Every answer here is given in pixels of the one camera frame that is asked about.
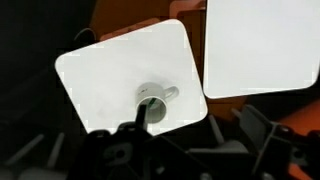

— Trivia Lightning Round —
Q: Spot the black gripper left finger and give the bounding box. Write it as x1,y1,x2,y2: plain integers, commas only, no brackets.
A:
69,103,188,180

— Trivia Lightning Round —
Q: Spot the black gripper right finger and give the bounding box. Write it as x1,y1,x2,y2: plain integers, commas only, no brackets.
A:
239,105,320,180

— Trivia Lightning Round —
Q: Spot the white cup with handle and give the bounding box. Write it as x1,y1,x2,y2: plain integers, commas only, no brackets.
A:
134,82,180,125

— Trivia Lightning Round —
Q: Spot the white side table orange frame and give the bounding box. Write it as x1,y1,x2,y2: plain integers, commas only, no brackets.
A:
54,18,209,137
169,0,320,121

